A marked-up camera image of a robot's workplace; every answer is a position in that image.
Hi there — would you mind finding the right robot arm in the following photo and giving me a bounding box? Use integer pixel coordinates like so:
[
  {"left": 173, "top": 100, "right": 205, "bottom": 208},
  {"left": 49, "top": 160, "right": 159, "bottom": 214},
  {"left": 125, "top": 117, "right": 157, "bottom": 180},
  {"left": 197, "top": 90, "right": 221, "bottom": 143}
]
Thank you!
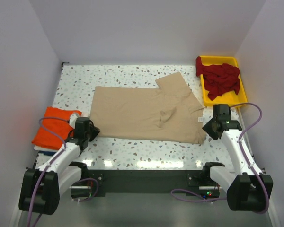
[{"left": 201, "top": 104, "right": 273, "bottom": 214}]

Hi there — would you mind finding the aluminium frame rail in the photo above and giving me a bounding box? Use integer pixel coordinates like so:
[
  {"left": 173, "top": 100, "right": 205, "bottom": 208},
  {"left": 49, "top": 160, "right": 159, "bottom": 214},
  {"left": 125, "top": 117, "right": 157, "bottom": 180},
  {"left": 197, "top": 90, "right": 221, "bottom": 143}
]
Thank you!
[{"left": 20, "top": 165, "right": 272, "bottom": 190}]

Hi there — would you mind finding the beige t shirt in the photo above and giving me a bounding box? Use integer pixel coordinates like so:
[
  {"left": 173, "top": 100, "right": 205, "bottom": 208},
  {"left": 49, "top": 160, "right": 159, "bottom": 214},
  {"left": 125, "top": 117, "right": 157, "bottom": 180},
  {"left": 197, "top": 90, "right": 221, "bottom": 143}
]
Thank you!
[{"left": 90, "top": 72, "right": 206, "bottom": 144}]

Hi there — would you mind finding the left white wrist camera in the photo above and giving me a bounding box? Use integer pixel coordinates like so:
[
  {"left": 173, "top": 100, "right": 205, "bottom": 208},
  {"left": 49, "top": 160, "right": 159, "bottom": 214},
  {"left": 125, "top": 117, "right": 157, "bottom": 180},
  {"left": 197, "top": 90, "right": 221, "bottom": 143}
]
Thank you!
[{"left": 69, "top": 112, "right": 80, "bottom": 129}]

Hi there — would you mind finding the blue folded t shirt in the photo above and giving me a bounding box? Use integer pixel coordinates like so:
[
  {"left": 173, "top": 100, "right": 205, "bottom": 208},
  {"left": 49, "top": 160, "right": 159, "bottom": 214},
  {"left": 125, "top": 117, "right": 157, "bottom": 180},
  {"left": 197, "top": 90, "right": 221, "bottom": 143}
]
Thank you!
[{"left": 41, "top": 151, "right": 55, "bottom": 156}]

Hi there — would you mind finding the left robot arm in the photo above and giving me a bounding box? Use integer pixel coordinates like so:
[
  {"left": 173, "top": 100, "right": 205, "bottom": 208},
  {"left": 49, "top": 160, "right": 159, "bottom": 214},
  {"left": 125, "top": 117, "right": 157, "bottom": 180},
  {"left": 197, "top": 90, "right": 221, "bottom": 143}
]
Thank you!
[{"left": 18, "top": 117, "right": 100, "bottom": 215}]

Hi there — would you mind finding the yellow plastic tray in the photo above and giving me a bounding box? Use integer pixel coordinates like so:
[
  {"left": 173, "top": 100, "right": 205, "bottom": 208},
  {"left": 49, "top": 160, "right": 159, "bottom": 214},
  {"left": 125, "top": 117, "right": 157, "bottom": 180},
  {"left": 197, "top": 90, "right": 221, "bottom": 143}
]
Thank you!
[{"left": 199, "top": 55, "right": 247, "bottom": 106}]

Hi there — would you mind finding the dark red t shirt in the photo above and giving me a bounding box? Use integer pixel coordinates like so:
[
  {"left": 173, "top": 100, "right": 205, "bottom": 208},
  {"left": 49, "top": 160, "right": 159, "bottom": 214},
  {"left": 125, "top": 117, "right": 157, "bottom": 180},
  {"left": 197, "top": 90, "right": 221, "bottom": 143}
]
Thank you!
[{"left": 195, "top": 56, "right": 240, "bottom": 101}]

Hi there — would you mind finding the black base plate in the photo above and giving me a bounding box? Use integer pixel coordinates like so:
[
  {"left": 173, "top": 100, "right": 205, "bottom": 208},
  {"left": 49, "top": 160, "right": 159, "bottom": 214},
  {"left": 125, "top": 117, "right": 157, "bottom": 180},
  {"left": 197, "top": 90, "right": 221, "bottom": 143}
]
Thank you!
[{"left": 71, "top": 170, "right": 220, "bottom": 199}]

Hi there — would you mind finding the orange folded t shirt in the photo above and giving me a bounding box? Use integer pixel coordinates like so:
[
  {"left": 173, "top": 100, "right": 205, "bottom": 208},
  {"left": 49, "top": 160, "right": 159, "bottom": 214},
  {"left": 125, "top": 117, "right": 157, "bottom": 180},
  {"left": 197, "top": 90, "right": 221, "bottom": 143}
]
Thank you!
[{"left": 31, "top": 106, "right": 82, "bottom": 151}]

